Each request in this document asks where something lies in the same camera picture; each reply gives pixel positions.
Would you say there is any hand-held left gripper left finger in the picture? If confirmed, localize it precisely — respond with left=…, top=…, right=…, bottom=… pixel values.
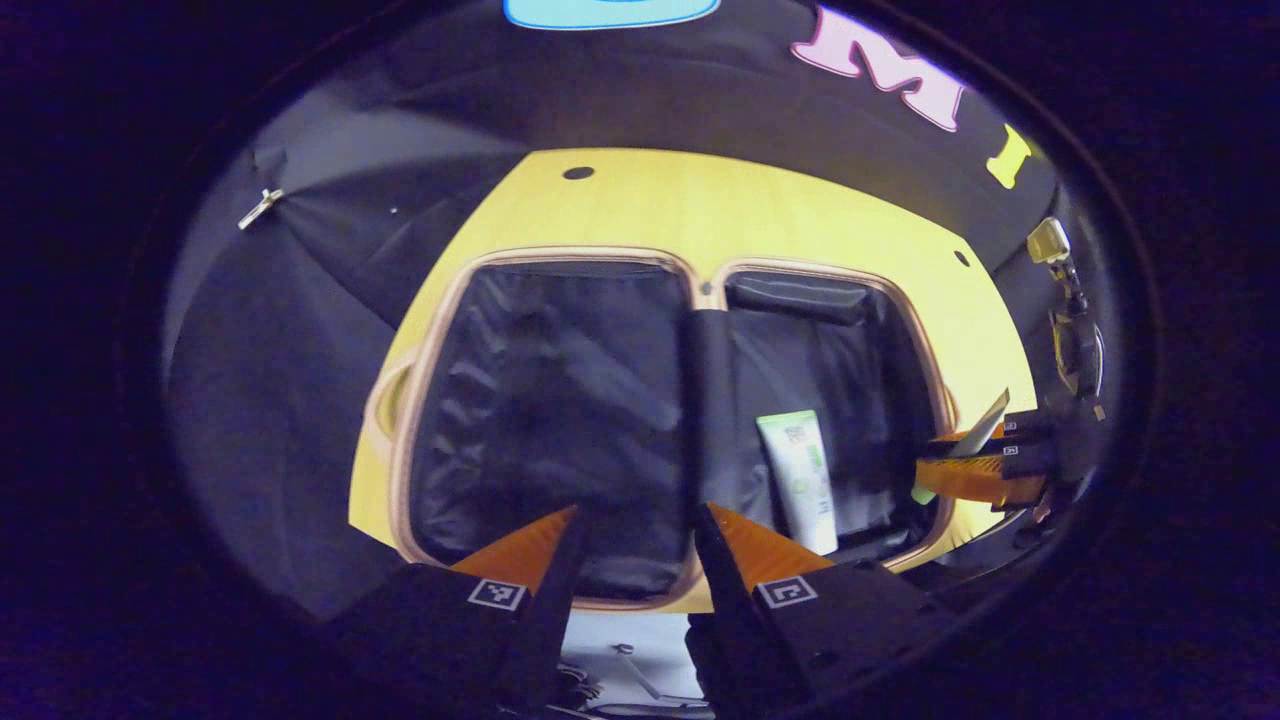
left=330, top=505, right=591, bottom=720

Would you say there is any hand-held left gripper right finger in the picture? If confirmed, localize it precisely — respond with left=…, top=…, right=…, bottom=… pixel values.
left=690, top=502, right=961, bottom=720

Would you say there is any white tube with green print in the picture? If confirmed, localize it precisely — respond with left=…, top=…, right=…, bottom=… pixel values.
left=756, top=410, right=839, bottom=556

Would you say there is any pink suitcase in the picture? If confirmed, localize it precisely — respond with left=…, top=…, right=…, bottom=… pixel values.
left=362, top=246, right=961, bottom=613

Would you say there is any black backdrop cloth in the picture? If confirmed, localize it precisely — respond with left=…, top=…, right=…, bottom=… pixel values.
left=160, top=0, right=1101, bottom=621

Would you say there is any silver cloth clip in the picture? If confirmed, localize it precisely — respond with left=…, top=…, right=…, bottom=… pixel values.
left=238, top=188, right=285, bottom=231

